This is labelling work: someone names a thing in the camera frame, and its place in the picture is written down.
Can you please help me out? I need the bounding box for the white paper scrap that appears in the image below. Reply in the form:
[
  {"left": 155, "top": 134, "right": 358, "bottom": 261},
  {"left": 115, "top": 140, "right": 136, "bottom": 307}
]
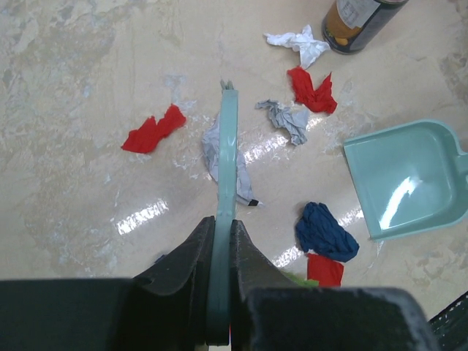
[{"left": 264, "top": 25, "right": 331, "bottom": 69}]

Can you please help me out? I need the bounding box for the black base frame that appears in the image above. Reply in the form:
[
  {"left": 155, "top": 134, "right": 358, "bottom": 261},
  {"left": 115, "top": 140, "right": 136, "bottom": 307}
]
[{"left": 429, "top": 292, "right": 468, "bottom": 350}]

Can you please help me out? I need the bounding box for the teal hand brush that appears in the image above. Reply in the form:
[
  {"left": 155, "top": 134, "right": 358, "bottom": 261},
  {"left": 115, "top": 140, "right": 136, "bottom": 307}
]
[{"left": 205, "top": 80, "right": 238, "bottom": 346}]

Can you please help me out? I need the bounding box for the blue scrap right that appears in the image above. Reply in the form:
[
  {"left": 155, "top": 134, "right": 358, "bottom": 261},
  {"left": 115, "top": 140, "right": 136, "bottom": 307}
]
[{"left": 295, "top": 202, "right": 360, "bottom": 263}]

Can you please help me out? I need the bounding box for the green paper scrap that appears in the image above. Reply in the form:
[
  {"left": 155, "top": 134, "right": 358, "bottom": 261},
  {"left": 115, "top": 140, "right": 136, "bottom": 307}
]
[{"left": 282, "top": 271, "right": 319, "bottom": 287}]

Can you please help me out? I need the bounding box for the red scrap centre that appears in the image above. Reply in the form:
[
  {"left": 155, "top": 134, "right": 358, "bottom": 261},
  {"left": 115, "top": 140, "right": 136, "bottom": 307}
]
[{"left": 287, "top": 67, "right": 337, "bottom": 115}]

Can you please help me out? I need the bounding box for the red scrap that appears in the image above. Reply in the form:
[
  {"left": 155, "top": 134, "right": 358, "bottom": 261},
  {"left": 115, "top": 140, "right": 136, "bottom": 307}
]
[
  {"left": 307, "top": 254, "right": 344, "bottom": 287},
  {"left": 287, "top": 67, "right": 337, "bottom": 115},
  {"left": 121, "top": 104, "right": 186, "bottom": 154}
]

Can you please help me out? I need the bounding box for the small grey paper scrap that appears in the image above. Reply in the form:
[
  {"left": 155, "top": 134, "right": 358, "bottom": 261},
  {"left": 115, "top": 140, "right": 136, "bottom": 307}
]
[{"left": 255, "top": 99, "right": 309, "bottom": 146}]

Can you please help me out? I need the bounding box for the large grey paper scrap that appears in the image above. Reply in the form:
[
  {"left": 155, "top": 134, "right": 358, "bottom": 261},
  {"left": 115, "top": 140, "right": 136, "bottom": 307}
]
[{"left": 202, "top": 115, "right": 264, "bottom": 207}]

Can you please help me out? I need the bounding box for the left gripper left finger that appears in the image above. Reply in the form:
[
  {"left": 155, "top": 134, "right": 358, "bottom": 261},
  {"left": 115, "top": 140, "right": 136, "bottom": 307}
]
[{"left": 129, "top": 216, "right": 215, "bottom": 344}]

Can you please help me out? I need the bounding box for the red scrap left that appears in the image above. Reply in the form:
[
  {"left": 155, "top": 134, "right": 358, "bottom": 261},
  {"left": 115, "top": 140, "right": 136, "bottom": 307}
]
[{"left": 121, "top": 104, "right": 186, "bottom": 154}]

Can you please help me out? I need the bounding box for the teal dustpan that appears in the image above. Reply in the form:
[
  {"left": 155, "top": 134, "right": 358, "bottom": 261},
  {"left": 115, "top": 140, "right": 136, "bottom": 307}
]
[{"left": 344, "top": 119, "right": 467, "bottom": 241}]

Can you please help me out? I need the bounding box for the small blue scrap left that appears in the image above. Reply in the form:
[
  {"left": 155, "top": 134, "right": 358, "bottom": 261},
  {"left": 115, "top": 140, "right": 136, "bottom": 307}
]
[{"left": 154, "top": 254, "right": 167, "bottom": 264}]

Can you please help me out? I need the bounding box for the red scrap front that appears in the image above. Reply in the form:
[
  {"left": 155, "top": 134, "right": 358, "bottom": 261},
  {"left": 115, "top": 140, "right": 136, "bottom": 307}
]
[{"left": 307, "top": 254, "right": 344, "bottom": 287}]

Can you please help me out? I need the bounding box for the tin food can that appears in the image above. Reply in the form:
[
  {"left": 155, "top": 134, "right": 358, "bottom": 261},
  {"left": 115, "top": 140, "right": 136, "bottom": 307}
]
[{"left": 321, "top": 0, "right": 407, "bottom": 55}]

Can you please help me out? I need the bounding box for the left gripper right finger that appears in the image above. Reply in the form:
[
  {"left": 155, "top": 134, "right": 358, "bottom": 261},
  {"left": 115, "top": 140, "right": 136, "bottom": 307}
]
[{"left": 230, "top": 220, "right": 300, "bottom": 344}]

